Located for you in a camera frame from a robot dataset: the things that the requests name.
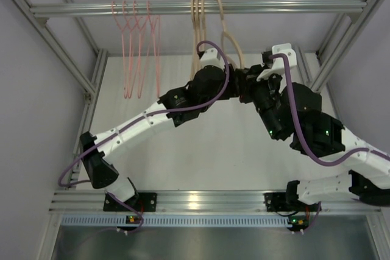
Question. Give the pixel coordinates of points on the aluminium left floor rail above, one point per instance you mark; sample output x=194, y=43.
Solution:
x=91, y=102

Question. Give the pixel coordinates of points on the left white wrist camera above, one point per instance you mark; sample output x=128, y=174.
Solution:
x=209, y=57

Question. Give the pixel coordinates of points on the aluminium right frame post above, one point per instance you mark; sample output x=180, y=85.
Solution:
x=340, y=38

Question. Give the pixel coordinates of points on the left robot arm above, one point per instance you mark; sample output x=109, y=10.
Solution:
x=176, y=107

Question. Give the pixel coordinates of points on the aluminium top hanging rail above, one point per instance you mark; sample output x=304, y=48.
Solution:
x=211, y=7

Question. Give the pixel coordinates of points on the aluminium right floor rail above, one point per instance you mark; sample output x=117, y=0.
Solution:
x=308, y=66

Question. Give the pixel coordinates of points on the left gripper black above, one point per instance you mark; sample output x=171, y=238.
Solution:
x=233, y=89

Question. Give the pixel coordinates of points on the aluminium left frame post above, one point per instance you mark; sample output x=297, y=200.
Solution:
x=48, y=36

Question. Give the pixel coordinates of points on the aluminium frame post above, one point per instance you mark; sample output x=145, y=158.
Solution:
x=340, y=38
x=48, y=36

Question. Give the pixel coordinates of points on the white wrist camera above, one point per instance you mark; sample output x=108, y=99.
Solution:
x=279, y=59
x=209, y=57

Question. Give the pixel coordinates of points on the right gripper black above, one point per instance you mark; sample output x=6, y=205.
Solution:
x=253, y=85

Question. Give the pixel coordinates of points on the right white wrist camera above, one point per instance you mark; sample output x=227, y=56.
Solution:
x=279, y=59

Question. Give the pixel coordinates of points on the aluminium floor rail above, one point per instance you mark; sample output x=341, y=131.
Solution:
x=308, y=66
x=91, y=102

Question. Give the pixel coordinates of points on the blue slotted cable duct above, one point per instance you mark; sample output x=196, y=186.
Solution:
x=154, y=220

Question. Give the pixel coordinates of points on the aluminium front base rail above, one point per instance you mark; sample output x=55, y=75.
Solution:
x=194, y=202

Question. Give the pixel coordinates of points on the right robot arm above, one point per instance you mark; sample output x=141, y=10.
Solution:
x=291, y=110

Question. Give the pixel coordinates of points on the beige hanger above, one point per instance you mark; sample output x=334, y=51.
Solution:
x=203, y=26
x=194, y=55
x=225, y=34
x=197, y=33

